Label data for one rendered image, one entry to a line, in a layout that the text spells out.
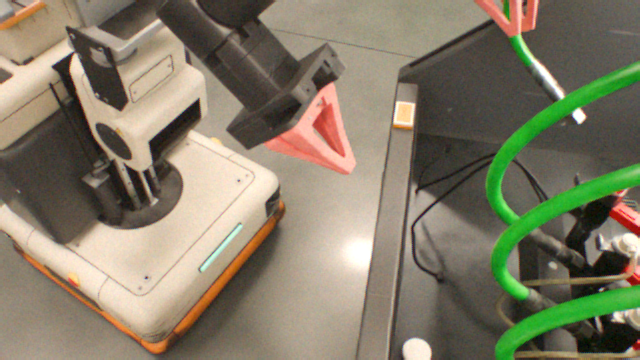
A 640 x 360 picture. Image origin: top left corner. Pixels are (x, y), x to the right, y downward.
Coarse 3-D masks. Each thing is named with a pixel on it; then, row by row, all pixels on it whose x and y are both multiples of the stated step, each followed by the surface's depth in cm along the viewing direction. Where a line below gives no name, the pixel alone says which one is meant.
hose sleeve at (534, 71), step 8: (536, 64) 64; (528, 72) 65; (536, 72) 64; (544, 72) 64; (536, 80) 64; (544, 80) 64; (552, 80) 64; (544, 88) 65; (552, 88) 64; (560, 88) 64; (552, 96) 65; (560, 96) 64
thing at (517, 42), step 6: (504, 0) 60; (504, 6) 61; (504, 12) 61; (516, 36) 63; (510, 42) 63; (516, 42) 63; (522, 42) 63; (516, 48) 63; (522, 48) 63; (522, 54) 63; (528, 54) 63; (522, 60) 64; (528, 60) 64; (534, 60) 64
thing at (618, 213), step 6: (618, 204) 61; (612, 210) 61; (618, 210) 60; (624, 210) 60; (630, 210) 60; (612, 216) 61; (618, 216) 61; (624, 216) 60; (630, 216) 60; (636, 216) 60; (624, 222) 60; (630, 222) 60; (636, 222) 59; (630, 228) 60; (636, 228) 60; (636, 234) 60
